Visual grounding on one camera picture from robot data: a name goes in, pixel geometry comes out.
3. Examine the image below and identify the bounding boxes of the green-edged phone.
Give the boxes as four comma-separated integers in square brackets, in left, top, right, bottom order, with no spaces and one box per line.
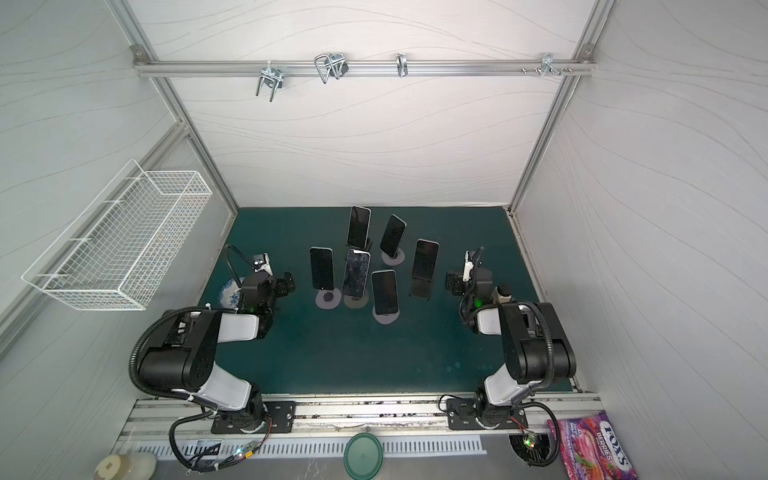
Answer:
[371,269,399,315]
[309,247,335,291]

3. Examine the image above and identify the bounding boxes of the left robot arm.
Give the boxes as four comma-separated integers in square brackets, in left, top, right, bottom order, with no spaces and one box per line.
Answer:
[128,270,295,433]

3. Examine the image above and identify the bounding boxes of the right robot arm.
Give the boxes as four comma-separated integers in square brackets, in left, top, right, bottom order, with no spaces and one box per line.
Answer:
[438,267,577,430]

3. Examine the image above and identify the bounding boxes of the black stand right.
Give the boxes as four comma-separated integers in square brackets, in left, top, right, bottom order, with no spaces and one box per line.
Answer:
[409,278,433,300]

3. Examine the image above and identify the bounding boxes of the black stand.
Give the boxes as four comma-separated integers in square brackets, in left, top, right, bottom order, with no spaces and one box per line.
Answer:
[347,238,372,252]
[409,278,433,300]

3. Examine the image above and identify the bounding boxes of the grey round stand left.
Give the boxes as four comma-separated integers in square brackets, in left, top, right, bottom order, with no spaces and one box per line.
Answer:
[315,288,342,310]

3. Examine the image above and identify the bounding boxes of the grey round stand back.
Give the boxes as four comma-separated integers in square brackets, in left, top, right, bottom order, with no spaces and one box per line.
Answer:
[381,248,406,267]

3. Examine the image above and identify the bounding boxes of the grey round stand centre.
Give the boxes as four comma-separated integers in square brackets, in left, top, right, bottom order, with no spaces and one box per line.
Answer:
[343,292,369,309]

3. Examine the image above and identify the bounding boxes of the centre cracked phone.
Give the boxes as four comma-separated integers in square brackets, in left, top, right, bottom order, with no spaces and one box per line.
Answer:
[342,249,371,298]

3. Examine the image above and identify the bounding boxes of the back middle black phone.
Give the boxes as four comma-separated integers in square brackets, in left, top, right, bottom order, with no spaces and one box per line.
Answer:
[380,214,407,258]

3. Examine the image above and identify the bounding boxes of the black phone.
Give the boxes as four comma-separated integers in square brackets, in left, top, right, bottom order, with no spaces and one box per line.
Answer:
[380,214,407,258]
[346,206,371,247]

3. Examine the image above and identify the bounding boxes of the back left black phone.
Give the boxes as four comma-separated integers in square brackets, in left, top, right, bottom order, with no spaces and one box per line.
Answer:
[346,206,371,247]

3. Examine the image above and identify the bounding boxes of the black stand back left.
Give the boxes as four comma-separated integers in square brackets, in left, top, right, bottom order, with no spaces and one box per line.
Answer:
[347,238,372,252]

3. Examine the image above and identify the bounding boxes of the small jar black lid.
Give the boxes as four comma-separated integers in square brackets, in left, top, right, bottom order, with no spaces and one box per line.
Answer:
[492,283,514,304]

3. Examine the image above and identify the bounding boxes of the blue white ceramic dish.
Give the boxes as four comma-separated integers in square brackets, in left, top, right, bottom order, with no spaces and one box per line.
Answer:
[218,279,241,310]

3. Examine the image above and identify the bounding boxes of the green table mat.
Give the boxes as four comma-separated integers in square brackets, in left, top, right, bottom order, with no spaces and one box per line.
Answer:
[203,207,537,394]

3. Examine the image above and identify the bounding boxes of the green round lid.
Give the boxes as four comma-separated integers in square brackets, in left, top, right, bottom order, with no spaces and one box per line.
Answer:
[343,433,384,480]

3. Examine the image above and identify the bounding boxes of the metal hook clamp left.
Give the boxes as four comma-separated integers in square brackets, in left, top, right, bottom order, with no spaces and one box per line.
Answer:
[255,62,284,102]

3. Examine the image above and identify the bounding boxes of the metal hook clamp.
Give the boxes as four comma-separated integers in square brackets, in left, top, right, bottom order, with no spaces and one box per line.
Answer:
[255,62,284,102]
[520,53,572,77]
[314,52,349,84]

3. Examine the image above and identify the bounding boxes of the pink candy bag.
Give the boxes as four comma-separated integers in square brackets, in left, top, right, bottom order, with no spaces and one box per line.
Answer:
[548,411,638,480]

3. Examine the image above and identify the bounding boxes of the aluminium crossbar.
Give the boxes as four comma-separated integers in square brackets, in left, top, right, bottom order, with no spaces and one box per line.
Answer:
[134,58,597,78]

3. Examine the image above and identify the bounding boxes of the metal hook clamp middle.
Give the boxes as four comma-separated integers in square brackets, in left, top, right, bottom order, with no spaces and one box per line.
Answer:
[314,52,349,84]

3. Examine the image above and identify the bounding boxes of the metal hook clamp right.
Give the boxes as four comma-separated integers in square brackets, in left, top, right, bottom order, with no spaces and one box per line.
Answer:
[520,53,572,77]

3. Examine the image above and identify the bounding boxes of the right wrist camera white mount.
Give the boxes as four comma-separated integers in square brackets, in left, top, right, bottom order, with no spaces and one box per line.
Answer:
[462,247,485,283]

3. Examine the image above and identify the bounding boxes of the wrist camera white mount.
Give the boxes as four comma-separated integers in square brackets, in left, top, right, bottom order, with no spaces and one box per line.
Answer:
[252,253,273,276]
[462,247,485,283]

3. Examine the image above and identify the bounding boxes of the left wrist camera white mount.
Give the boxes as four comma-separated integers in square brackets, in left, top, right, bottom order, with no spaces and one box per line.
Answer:
[252,253,273,276]

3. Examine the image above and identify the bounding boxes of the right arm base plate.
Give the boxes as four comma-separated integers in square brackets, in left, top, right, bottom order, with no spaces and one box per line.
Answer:
[438,395,528,431]

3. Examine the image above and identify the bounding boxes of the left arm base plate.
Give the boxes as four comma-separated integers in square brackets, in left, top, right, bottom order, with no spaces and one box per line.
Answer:
[211,401,296,435]

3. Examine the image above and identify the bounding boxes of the white wire basket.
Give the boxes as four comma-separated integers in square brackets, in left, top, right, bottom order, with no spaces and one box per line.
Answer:
[21,160,212,311]

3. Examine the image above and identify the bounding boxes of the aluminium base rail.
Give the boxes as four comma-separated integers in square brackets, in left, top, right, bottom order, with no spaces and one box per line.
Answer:
[111,392,603,460]

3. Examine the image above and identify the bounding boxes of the metal ring clamp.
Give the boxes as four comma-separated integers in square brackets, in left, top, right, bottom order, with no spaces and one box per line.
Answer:
[395,53,408,78]

